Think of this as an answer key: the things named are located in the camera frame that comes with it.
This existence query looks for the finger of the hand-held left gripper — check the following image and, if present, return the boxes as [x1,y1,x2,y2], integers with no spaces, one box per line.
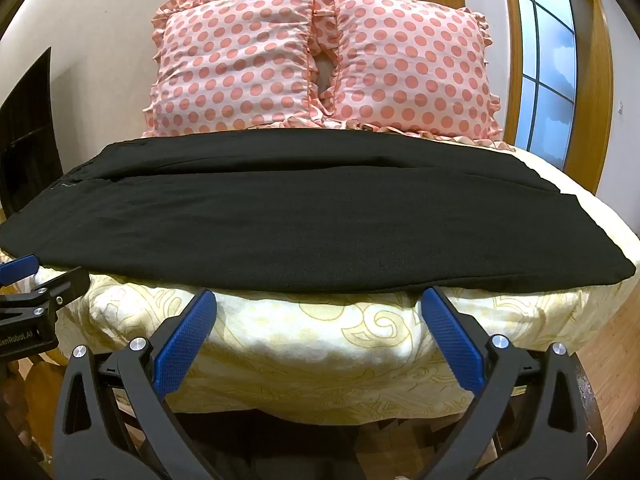
[24,266,91,311]
[0,254,40,288]

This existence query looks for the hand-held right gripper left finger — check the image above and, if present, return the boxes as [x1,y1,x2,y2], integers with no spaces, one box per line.
[52,287,218,480]

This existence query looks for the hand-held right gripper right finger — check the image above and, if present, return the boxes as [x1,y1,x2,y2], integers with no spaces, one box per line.
[421,286,589,480]

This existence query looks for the black pants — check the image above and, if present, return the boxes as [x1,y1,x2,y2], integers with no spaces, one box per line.
[0,128,637,295]

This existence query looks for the yellow patterned bed sheet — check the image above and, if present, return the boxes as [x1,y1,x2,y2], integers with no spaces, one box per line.
[30,132,640,428]

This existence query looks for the black panel furniture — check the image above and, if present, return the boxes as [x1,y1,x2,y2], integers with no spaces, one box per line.
[0,47,64,213]

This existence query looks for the pink polka dot pillow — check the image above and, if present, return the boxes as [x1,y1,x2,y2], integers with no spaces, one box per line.
[141,0,331,138]
[310,0,502,141]

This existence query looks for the wooden door with glass panes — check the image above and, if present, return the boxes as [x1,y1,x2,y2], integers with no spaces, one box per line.
[500,0,615,196]

